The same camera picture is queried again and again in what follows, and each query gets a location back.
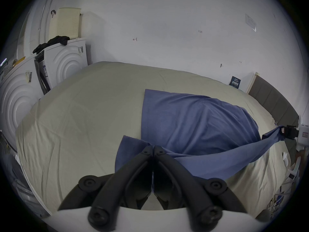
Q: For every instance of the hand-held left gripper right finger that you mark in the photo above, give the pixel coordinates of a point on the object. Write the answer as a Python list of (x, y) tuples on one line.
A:
[(188, 187)]

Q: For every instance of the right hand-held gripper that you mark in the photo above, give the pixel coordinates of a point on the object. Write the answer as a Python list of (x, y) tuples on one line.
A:
[(303, 132)]

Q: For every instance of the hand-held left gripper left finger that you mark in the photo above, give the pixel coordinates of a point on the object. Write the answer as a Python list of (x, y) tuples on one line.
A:
[(115, 190)]

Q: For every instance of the blue shirt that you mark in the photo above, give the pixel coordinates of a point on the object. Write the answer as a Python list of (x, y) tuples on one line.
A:
[(193, 119)]

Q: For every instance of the grey padded headboard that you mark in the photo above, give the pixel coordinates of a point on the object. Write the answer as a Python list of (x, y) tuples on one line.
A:
[(272, 98)]

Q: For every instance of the dark blue card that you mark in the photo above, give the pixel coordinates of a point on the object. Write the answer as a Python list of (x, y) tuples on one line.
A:
[(235, 82)]

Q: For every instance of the bed with beige sheet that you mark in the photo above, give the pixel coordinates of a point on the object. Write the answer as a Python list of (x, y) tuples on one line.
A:
[(84, 117)]

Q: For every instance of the white paper notice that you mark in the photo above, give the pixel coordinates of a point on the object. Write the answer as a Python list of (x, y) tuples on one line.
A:
[(251, 22)]

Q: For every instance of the white washing machine with basket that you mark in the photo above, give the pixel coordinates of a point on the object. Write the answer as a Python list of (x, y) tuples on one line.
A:
[(65, 61)]

